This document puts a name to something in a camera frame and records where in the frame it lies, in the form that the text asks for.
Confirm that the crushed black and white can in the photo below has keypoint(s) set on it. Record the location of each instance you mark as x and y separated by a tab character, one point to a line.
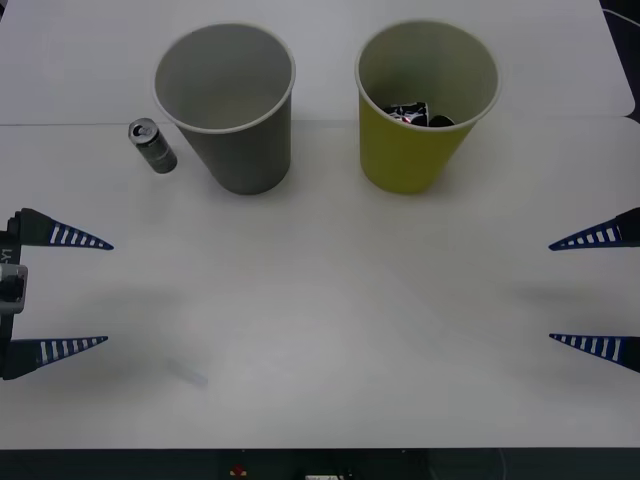
407	112

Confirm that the black drink can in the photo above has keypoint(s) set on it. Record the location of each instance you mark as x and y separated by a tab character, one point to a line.
156	150

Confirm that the yellow-green plastic waste bin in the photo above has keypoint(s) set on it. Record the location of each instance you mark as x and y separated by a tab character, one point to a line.
400	155

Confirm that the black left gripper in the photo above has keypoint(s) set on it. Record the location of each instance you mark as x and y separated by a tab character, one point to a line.
12	240

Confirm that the red button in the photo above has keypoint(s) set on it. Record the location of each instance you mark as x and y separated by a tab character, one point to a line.
238	470

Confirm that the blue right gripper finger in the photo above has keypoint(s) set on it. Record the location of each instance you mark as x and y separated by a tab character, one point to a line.
595	239
595	345

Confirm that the grey plastic waste bin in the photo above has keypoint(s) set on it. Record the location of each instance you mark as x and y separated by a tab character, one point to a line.
240	150

